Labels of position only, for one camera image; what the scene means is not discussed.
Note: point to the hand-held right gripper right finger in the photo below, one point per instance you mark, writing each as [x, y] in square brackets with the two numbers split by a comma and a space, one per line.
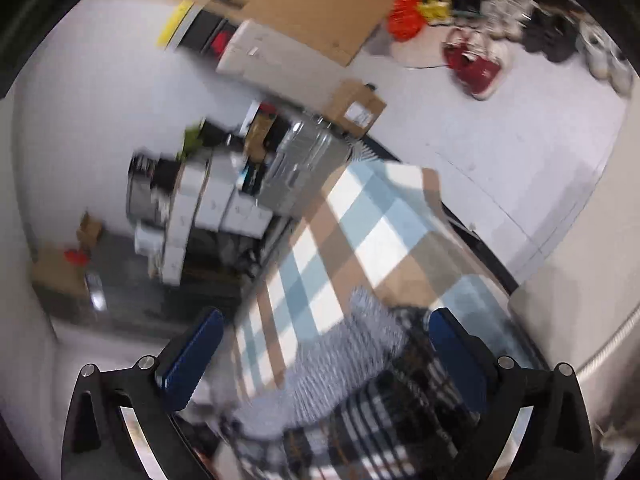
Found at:
[457, 357]

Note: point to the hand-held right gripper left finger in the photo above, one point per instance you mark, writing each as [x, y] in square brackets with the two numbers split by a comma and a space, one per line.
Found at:
[192, 360]

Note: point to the plaid fleece-lined jacket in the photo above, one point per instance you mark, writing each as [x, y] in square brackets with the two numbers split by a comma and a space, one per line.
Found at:
[360, 360]

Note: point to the white drawer cabinet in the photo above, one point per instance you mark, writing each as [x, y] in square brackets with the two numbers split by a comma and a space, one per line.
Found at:
[210, 205]

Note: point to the checked bed sheet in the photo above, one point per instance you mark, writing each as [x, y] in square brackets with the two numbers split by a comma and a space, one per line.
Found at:
[350, 240]

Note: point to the green plant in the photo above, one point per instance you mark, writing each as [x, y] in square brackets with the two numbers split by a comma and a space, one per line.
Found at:
[192, 137]

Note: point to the silver suitcase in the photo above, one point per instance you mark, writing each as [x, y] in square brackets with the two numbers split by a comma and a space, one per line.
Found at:
[305, 165]

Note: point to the cardboard box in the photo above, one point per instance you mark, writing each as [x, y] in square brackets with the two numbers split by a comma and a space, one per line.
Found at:
[356, 107]

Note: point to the red shoe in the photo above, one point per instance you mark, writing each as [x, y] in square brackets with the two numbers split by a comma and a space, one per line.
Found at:
[482, 76]
[462, 52]

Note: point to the beige tall cabinet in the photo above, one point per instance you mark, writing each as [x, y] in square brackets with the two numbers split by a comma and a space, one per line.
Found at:
[265, 55]

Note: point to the row of floor shoes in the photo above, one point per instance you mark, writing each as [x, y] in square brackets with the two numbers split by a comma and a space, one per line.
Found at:
[550, 30]

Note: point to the orange-red bag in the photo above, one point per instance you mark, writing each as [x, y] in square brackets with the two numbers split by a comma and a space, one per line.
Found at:
[405, 17]

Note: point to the wooden door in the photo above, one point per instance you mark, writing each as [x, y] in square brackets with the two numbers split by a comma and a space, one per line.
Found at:
[300, 0]

